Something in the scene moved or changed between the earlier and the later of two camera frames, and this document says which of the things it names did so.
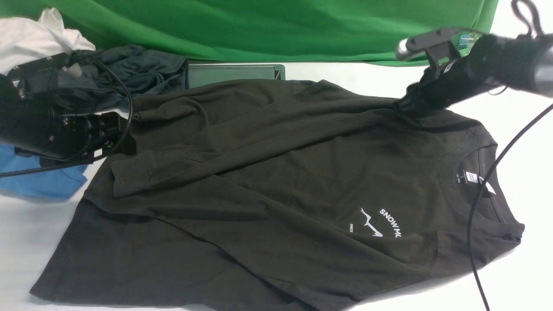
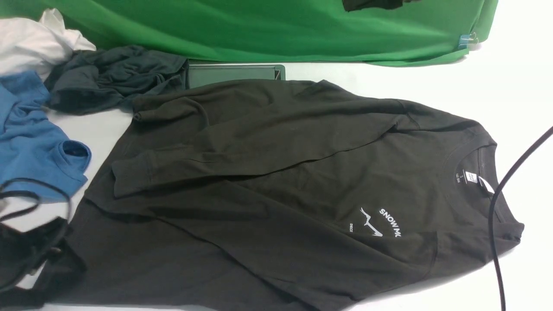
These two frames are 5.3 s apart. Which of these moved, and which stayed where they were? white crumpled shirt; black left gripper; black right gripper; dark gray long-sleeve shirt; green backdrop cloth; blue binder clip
Moved: black right gripper; black left gripper
Stayed: dark gray long-sleeve shirt; green backdrop cloth; blue binder clip; white crumpled shirt
